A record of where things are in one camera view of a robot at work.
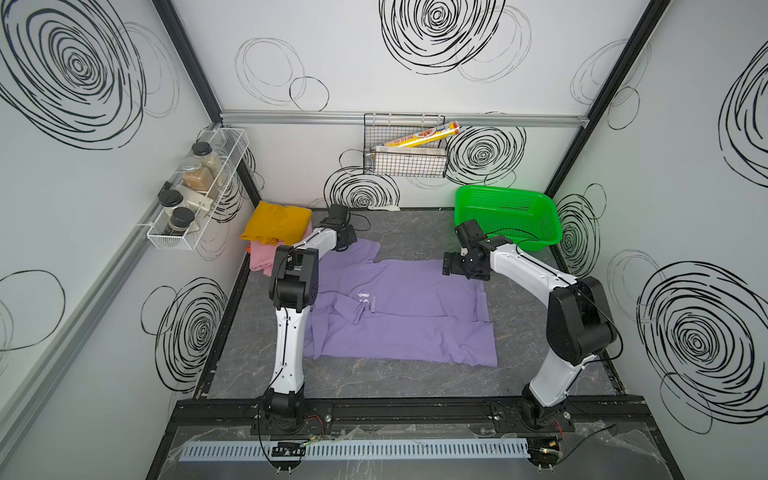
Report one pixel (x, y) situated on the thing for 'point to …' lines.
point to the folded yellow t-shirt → (270, 222)
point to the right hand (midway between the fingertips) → (460, 268)
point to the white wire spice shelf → (231, 145)
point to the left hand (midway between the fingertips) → (348, 237)
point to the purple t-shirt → (369, 308)
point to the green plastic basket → (526, 217)
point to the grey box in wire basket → (409, 161)
